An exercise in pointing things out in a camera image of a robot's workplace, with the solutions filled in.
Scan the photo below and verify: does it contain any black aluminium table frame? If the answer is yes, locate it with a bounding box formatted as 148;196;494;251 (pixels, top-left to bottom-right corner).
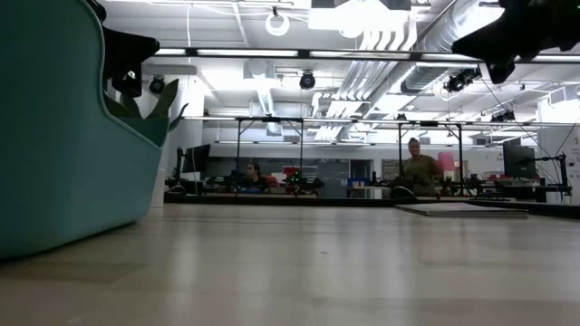
153;46;580;219

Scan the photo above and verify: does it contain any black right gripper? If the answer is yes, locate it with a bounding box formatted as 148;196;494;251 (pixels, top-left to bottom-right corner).
451;0;580;86

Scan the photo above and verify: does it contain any teal plastic bin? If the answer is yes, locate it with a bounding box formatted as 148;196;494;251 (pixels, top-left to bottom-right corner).
0;0;163;260

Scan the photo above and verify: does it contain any black ceiling camera cluster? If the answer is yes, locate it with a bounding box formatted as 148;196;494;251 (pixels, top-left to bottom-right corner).
442;65;483;94

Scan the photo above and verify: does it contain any flat grey board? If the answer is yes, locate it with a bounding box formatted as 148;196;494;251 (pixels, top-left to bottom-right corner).
395;201;530;220

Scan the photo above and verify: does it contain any seated person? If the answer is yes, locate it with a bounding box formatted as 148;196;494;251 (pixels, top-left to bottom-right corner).
244;161;269;194

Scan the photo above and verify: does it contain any black computer monitor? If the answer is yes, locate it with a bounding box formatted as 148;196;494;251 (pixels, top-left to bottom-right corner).
180;143;212;176
502;143;538;180

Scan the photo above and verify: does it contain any background robot with green light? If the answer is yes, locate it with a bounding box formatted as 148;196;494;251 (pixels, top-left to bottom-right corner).
285;169;325;197

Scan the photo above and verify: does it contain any green potted plant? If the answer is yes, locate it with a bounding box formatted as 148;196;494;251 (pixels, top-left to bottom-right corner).
103;78;190;149

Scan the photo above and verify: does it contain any white ring light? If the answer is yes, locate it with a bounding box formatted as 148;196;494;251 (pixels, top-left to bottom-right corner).
265;11;291;37

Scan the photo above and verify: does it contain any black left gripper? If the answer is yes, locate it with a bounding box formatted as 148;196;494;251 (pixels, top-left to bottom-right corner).
88;0;160;99

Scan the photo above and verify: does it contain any black background station frame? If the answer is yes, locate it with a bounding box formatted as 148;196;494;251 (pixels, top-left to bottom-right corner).
397;120;464;191
234;116;305;176

